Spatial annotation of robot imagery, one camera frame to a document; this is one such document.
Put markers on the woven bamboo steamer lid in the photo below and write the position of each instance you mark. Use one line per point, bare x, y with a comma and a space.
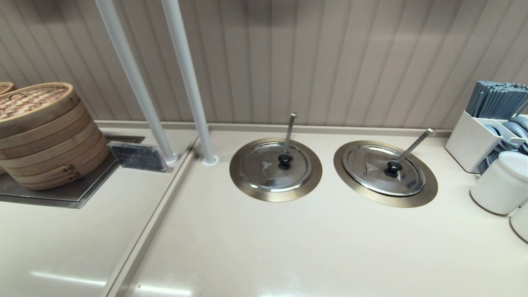
37, 105

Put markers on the white round base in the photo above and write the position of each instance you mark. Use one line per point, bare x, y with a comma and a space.
189, 82

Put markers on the dark acrylic label sign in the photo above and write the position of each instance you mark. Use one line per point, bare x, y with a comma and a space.
138, 156

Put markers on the white metal pole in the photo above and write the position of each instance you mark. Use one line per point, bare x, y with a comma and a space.
136, 82

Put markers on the white cutlery holder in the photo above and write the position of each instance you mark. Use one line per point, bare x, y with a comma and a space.
466, 140

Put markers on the bamboo steamer basket stack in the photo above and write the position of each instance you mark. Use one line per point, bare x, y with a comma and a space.
57, 161

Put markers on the recessed steel tray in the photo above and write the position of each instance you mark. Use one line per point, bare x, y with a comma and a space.
62, 199

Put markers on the white ceramic jar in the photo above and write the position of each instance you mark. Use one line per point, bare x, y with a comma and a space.
499, 185
522, 222

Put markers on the grey chopsticks bundle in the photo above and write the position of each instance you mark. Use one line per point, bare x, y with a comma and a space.
499, 99

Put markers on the bamboo steamer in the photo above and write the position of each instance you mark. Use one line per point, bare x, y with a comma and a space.
5, 87

